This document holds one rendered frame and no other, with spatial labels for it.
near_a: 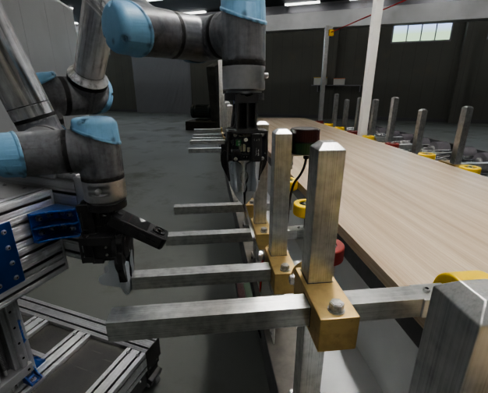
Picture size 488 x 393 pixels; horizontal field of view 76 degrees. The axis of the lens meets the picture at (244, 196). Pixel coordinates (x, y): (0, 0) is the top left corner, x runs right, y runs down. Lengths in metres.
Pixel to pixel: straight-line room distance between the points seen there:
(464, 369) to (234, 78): 0.48
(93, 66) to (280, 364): 0.91
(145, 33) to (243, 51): 0.15
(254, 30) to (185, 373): 1.44
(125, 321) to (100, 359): 1.08
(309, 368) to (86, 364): 1.09
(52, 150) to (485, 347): 0.58
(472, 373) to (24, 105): 0.72
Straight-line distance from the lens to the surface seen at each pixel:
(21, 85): 0.73
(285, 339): 0.77
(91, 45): 1.04
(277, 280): 0.67
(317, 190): 0.41
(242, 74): 0.55
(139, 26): 0.55
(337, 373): 0.84
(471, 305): 0.21
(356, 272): 0.84
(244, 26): 0.56
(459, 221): 0.99
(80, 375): 1.49
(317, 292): 0.45
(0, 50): 0.73
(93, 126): 0.59
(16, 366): 1.37
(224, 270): 0.69
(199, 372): 1.66
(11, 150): 0.61
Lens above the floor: 1.23
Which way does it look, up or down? 19 degrees down
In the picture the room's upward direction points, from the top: straight up
